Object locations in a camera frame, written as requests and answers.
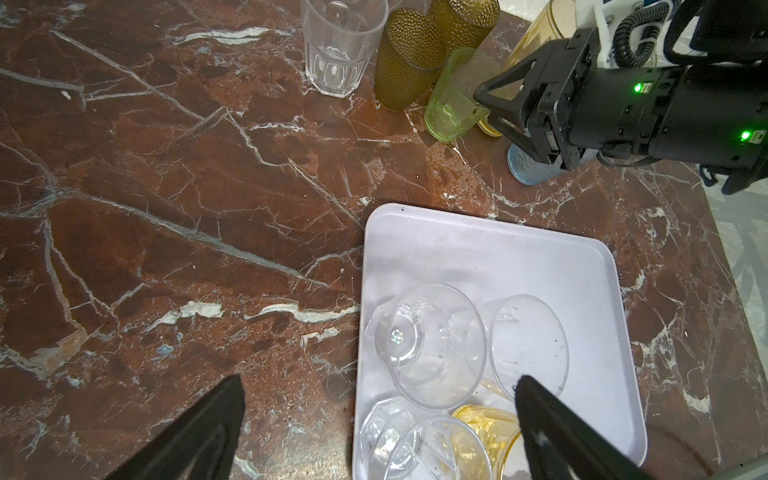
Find clear faceted glass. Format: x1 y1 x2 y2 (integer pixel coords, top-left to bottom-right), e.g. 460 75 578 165
353 396 492 479
479 294 570 402

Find tall blue frosted glass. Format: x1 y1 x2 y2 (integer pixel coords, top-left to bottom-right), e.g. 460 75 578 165
507 144 569 186

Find green short glass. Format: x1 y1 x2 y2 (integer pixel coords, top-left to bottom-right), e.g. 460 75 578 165
424 47 500 142

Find amber dotted glass front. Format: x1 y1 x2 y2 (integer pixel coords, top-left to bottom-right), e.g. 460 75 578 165
374 7 447 111

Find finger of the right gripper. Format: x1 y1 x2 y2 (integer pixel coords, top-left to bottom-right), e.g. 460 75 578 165
487 109 555 165
473 59 543 111

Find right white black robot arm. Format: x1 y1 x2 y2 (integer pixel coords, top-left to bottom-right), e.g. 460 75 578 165
474 1 767 195

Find lilac plastic tray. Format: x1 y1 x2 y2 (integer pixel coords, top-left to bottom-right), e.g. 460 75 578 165
352 203 648 479

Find amber dotted glass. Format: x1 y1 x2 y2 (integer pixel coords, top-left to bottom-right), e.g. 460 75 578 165
427 0 501 54
374 7 447 111

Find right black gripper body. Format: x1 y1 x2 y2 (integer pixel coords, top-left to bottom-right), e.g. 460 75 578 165
536 29 686 170

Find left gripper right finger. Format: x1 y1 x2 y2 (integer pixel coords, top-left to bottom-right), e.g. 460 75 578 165
515 375 650 479

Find amber dotted glass rear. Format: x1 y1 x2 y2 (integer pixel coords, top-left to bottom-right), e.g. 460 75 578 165
427 0 501 54

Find yellow short glass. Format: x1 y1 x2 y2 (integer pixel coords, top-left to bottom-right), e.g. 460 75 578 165
453 405 531 479

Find tall yellow glass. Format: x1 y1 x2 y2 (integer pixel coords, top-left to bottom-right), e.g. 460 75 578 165
478 0 578 138

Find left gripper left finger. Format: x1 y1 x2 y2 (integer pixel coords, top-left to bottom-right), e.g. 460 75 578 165
108 375 245 479

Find clear faceted glass front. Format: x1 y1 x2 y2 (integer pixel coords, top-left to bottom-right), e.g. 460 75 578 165
353 396 492 479

